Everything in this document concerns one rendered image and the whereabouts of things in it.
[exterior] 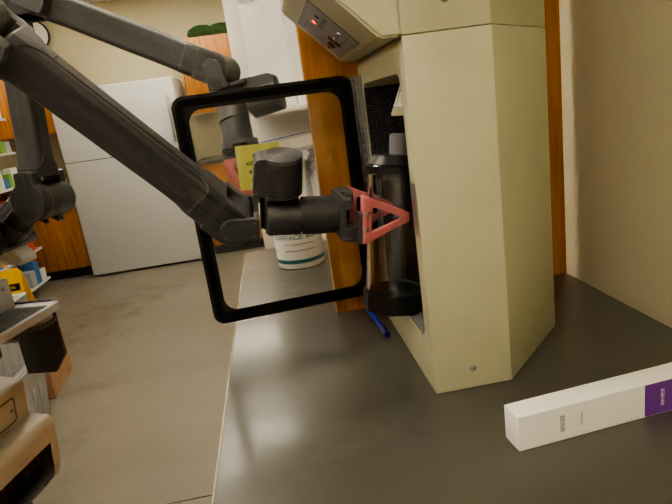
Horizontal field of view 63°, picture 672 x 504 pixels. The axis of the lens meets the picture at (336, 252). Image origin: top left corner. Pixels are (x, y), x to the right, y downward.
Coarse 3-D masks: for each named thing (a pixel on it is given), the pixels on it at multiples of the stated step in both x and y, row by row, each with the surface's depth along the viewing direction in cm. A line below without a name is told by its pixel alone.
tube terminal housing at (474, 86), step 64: (448, 0) 64; (512, 0) 70; (384, 64) 75; (448, 64) 66; (512, 64) 71; (448, 128) 68; (512, 128) 72; (448, 192) 70; (512, 192) 73; (448, 256) 72; (512, 256) 75; (448, 320) 74; (512, 320) 76; (448, 384) 76
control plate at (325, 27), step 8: (304, 8) 76; (312, 8) 73; (304, 16) 81; (312, 16) 77; (320, 16) 74; (304, 24) 86; (312, 24) 82; (320, 24) 79; (328, 24) 75; (336, 24) 72; (312, 32) 88; (320, 32) 84; (328, 32) 80; (336, 32) 76; (344, 32) 73; (320, 40) 89; (328, 40) 85; (336, 40) 81; (344, 40) 77; (352, 40) 74; (328, 48) 91; (336, 48) 86; (344, 48) 82; (352, 48) 79
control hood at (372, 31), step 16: (288, 0) 79; (304, 0) 73; (320, 0) 67; (336, 0) 63; (352, 0) 63; (368, 0) 63; (384, 0) 63; (288, 16) 90; (336, 16) 69; (352, 16) 64; (368, 16) 63; (384, 16) 63; (352, 32) 70; (368, 32) 65; (384, 32) 64; (368, 48) 74
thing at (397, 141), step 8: (392, 136) 81; (400, 136) 80; (392, 144) 81; (400, 144) 81; (392, 152) 81; (400, 152) 81; (376, 160) 80; (384, 160) 79; (392, 160) 79; (400, 160) 79
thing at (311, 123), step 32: (320, 96) 94; (192, 128) 91; (224, 128) 92; (256, 128) 93; (288, 128) 94; (320, 128) 95; (224, 160) 93; (320, 160) 96; (320, 192) 98; (224, 256) 97; (256, 256) 98; (288, 256) 99; (320, 256) 100; (352, 256) 102; (224, 288) 98; (256, 288) 99; (288, 288) 101; (320, 288) 102
